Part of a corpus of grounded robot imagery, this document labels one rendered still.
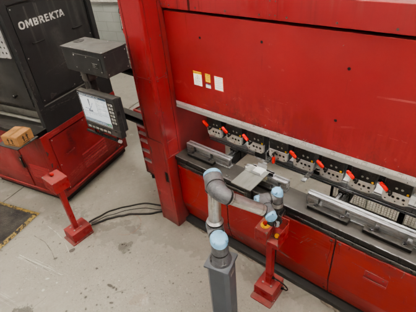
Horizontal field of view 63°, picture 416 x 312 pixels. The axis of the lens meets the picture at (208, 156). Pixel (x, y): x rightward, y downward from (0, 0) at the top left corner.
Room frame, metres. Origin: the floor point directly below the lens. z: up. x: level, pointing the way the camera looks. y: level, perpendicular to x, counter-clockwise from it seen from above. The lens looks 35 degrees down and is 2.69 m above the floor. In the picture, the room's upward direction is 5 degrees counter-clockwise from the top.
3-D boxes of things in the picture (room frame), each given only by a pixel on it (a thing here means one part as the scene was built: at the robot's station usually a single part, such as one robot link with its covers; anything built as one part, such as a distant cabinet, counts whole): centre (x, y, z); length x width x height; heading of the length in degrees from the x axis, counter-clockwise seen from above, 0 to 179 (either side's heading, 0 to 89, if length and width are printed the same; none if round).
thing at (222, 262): (1.49, -0.02, 0.82); 0.15 x 0.15 x 0.10
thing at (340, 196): (2.04, -1.11, 0.81); 0.64 x 0.08 x 0.14; 137
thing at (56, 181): (2.60, 1.46, 0.41); 0.25 x 0.20 x 0.83; 137
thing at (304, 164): (1.92, -0.68, 1.26); 0.15 x 0.09 x 0.17; 47
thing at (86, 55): (2.70, 0.81, 1.53); 0.51 x 0.25 x 0.85; 52
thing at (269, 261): (1.74, -0.42, 0.39); 0.05 x 0.05 x 0.54; 48
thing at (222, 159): (2.55, -0.01, 0.92); 0.50 x 0.06 x 0.10; 47
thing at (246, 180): (2.07, -0.31, 1.00); 0.26 x 0.18 x 0.01; 137
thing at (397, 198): (1.51, -1.12, 1.26); 0.15 x 0.09 x 0.17; 47
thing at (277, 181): (2.14, -0.45, 0.92); 0.39 x 0.06 x 0.10; 47
